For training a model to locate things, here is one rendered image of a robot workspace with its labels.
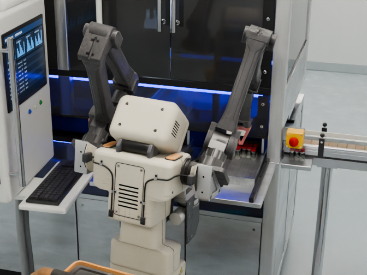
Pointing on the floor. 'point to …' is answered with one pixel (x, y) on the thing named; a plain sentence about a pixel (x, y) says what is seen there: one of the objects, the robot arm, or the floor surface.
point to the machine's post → (276, 132)
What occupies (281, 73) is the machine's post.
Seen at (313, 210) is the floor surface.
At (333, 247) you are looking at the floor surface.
